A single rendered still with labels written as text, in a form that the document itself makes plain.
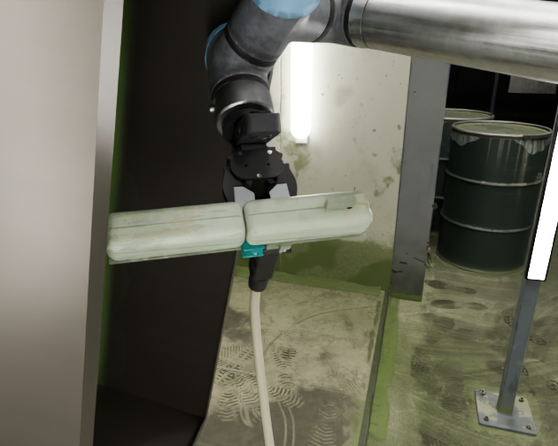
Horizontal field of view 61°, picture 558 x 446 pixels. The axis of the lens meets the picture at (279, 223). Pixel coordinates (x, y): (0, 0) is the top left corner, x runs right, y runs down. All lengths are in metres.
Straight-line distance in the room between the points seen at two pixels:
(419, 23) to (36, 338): 0.57
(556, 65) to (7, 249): 0.58
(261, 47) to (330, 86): 1.81
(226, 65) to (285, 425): 1.44
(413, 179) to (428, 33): 1.89
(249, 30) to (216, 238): 0.31
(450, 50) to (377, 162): 1.88
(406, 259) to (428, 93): 0.89
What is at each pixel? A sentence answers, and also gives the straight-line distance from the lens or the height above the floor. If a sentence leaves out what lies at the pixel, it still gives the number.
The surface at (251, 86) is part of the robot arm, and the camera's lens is 0.70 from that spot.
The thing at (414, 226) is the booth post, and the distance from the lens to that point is 2.61.
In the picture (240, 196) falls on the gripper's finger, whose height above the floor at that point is 1.17.
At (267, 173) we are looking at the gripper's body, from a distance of 0.62.
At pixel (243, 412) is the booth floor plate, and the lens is 1.94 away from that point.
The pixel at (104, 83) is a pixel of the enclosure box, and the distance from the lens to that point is 0.36.
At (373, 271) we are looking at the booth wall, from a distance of 2.73.
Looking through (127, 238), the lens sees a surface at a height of 1.16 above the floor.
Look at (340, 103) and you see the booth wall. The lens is 2.50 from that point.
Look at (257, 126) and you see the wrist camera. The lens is 0.57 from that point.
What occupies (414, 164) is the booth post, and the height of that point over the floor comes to 0.79.
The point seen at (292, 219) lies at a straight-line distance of 0.54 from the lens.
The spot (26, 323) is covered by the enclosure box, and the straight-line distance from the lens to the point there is 0.47.
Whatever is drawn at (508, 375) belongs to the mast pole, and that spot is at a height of 0.19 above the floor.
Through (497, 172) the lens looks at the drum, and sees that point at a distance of 3.04.
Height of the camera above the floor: 1.35
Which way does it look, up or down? 21 degrees down
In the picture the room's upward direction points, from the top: straight up
